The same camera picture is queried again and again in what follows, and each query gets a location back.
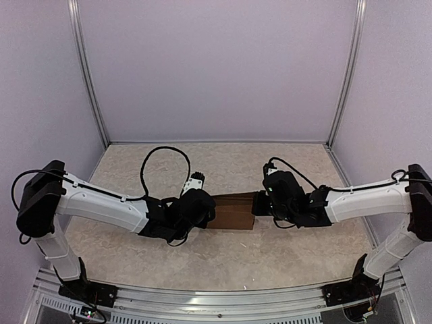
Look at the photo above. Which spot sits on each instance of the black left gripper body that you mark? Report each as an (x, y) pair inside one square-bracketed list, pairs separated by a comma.
[(183, 233)]

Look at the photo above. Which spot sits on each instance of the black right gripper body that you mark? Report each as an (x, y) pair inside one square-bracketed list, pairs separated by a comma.
[(278, 212)]

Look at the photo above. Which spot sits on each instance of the brown cardboard box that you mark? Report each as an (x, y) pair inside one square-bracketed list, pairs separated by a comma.
[(233, 212)]

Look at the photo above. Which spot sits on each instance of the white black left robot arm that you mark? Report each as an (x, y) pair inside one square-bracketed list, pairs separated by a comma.
[(52, 192)]

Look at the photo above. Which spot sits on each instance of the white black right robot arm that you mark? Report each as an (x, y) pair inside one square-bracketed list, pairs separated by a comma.
[(407, 194)]

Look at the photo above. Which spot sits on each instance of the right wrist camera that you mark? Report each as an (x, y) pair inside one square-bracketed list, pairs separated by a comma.
[(269, 168)]

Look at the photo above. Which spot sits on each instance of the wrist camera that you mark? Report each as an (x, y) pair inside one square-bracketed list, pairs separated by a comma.
[(269, 168), (195, 181)]

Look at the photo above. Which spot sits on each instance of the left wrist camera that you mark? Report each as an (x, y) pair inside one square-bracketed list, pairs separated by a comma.
[(195, 181)]

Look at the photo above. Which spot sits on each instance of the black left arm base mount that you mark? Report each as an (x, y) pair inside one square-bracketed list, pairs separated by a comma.
[(100, 294)]

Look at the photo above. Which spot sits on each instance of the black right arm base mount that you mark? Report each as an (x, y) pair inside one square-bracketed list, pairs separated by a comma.
[(357, 288)]

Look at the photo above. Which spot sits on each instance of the aluminium front frame rail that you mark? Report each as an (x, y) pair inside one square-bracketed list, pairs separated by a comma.
[(301, 304)]

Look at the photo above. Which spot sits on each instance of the right aluminium corner post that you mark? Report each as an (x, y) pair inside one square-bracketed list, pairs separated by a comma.
[(354, 47)]

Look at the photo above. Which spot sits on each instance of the aluminium corner post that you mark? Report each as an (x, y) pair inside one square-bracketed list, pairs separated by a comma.
[(77, 31), (354, 47)]

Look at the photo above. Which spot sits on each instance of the left aluminium corner post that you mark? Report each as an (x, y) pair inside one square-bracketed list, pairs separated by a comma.
[(77, 31)]

